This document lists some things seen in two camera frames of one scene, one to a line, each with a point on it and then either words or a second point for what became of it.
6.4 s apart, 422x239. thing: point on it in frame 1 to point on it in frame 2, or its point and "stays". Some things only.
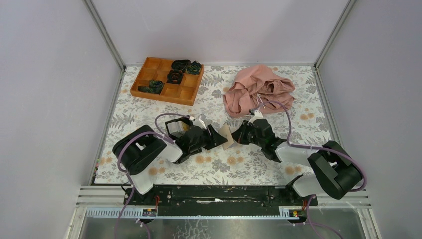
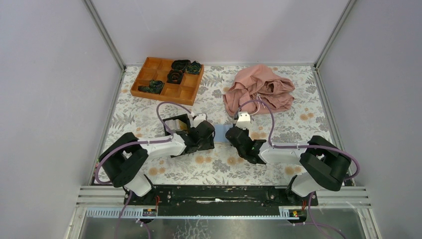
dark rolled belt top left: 181,64 stays
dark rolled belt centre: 174,76 stays
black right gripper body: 252,138 to 246,131
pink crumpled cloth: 258,88 stays
